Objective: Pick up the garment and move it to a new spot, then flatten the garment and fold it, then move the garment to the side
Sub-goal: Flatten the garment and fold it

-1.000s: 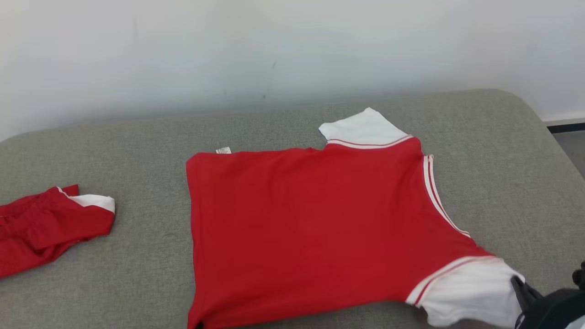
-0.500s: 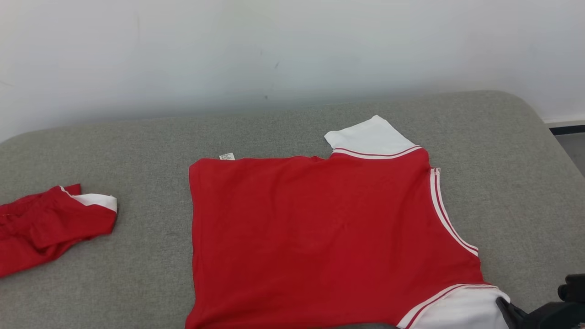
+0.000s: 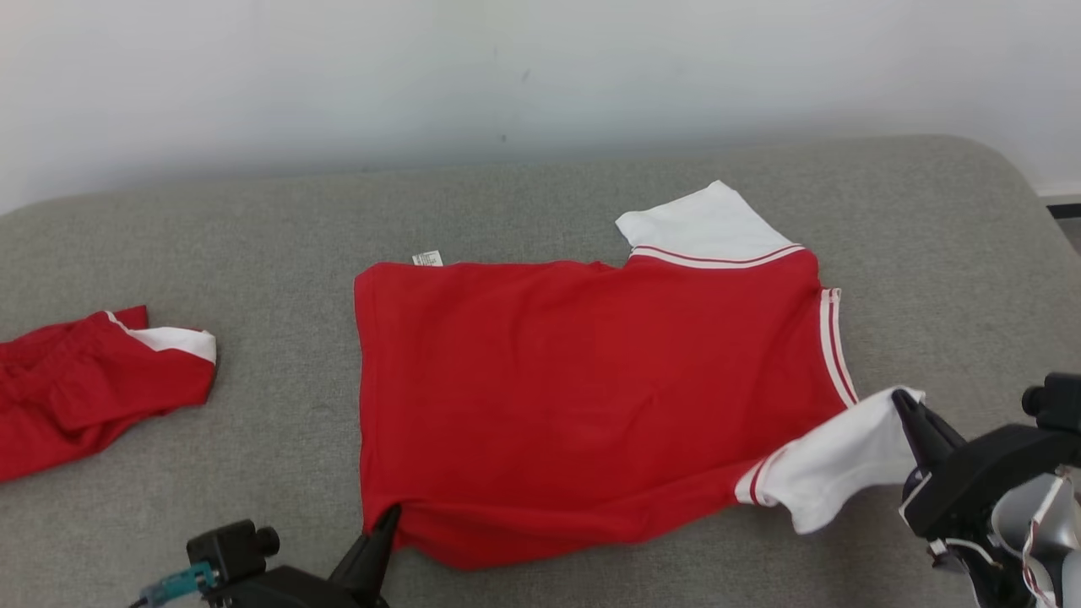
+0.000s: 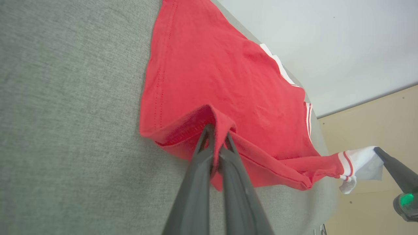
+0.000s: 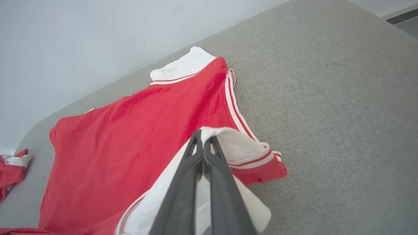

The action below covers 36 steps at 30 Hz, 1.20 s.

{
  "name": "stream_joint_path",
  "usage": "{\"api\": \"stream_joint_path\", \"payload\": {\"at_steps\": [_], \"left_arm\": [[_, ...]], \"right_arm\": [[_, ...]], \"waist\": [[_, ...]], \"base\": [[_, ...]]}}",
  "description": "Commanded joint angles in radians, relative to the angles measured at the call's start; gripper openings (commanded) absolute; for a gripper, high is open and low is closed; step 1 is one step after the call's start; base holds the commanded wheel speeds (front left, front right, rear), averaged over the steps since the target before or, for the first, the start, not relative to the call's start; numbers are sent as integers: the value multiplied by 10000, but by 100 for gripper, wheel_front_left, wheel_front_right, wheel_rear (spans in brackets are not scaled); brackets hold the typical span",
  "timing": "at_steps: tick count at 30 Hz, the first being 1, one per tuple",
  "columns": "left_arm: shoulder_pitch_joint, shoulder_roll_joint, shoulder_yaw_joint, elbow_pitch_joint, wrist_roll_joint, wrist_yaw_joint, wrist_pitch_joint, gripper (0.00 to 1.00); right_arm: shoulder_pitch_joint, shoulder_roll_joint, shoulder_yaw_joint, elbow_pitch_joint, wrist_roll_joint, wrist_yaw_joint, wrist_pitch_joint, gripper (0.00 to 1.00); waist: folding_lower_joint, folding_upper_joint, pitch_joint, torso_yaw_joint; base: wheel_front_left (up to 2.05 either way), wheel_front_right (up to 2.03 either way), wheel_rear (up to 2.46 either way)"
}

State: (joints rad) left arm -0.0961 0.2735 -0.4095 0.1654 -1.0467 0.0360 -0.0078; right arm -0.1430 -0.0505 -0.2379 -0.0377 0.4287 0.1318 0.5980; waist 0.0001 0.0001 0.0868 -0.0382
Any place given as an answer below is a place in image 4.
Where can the red shirt with white sleeves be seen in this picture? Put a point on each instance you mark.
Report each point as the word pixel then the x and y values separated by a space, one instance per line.
pixel 228 65

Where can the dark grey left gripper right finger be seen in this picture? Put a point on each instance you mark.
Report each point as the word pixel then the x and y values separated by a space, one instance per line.
pixel 241 209

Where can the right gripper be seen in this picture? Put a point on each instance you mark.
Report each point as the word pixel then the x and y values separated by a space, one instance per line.
pixel 408 205

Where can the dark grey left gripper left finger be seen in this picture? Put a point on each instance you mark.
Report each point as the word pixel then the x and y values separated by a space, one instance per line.
pixel 192 202

